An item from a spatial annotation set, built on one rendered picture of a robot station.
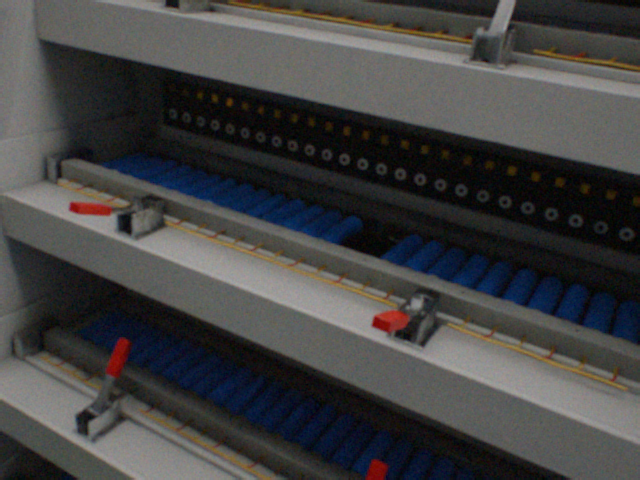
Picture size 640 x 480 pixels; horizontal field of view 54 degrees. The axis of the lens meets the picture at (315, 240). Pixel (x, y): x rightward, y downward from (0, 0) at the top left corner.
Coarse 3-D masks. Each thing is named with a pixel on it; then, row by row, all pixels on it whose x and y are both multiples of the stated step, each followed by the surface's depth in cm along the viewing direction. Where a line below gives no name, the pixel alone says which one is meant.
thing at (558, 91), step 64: (64, 0) 57; (128, 0) 57; (192, 0) 53; (256, 0) 56; (320, 0) 53; (384, 0) 60; (448, 0) 59; (512, 0) 42; (576, 0) 54; (192, 64) 53; (256, 64) 49; (320, 64) 47; (384, 64) 44; (448, 64) 42; (512, 64) 43; (576, 64) 43; (448, 128) 43; (512, 128) 41; (576, 128) 39
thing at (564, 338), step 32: (96, 192) 61; (128, 192) 61; (160, 192) 59; (192, 224) 58; (224, 224) 56; (256, 224) 55; (256, 256) 53; (288, 256) 53; (320, 256) 52; (352, 256) 51; (384, 288) 50; (416, 288) 48; (448, 288) 48; (480, 320) 46; (512, 320) 45; (544, 320) 45; (576, 352) 43; (608, 352) 42
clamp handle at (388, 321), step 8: (416, 304) 44; (384, 312) 40; (392, 312) 41; (400, 312) 43; (408, 312) 43; (416, 312) 44; (376, 320) 39; (384, 320) 38; (392, 320) 39; (400, 320) 40; (408, 320) 42; (376, 328) 39; (384, 328) 38; (392, 328) 39
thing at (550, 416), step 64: (64, 128) 66; (128, 128) 74; (0, 192) 62; (64, 192) 63; (384, 192) 62; (64, 256) 60; (128, 256) 55; (192, 256) 54; (576, 256) 55; (256, 320) 50; (320, 320) 47; (384, 384) 46; (448, 384) 43; (512, 384) 41; (576, 384) 42; (512, 448) 42; (576, 448) 40
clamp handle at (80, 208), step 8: (136, 200) 55; (72, 208) 50; (80, 208) 50; (88, 208) 50; (96, 208) 51; (104, 208) 52; (112, 208) 53; (120, 208) 54; (128, 208) 56; (136, 208) 56
